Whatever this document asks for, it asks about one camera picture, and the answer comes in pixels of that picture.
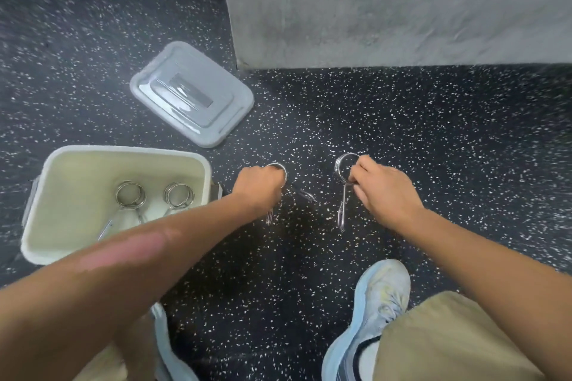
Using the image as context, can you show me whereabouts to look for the person's left hand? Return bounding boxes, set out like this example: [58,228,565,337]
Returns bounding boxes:
[232,165,287,216]

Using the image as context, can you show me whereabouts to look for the person's right hand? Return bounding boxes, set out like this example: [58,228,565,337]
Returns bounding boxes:
[348,155,425,234]

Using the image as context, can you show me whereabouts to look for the metal spring collar clip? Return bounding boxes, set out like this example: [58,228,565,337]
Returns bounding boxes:
[265,162,316,226]
[334,153,361,232]
[97,181,147,241]
[162,182,195,217]

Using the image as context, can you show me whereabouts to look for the person's right forearm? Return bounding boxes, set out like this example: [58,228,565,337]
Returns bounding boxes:
[393,208,572,381]

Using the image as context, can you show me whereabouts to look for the person's left forearm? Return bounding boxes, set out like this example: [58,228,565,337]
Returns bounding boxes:
[0,191,265,381]

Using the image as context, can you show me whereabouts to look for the light blue right sneaker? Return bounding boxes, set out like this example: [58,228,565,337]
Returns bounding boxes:
[322,259,411,381]

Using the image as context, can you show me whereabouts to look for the light blue sneaker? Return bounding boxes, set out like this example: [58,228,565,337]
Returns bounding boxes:
[322,259,411,381]
[150,302,200,381]

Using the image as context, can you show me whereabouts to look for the grey plastic bin lid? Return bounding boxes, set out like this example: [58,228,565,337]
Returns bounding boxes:
[130,40,255,149]

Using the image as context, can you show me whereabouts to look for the white sock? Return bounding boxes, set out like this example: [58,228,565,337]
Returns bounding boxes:
[357,341,381,381]

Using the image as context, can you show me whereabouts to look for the beige trousers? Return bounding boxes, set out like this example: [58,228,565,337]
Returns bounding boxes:
[80,291,549,381]

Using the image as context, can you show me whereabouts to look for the white plastic storage bin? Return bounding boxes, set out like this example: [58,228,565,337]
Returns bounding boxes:
[20,145,223,266]

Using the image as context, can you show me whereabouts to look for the light blue left sneaker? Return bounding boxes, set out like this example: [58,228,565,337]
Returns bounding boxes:
[150,302,200,381]

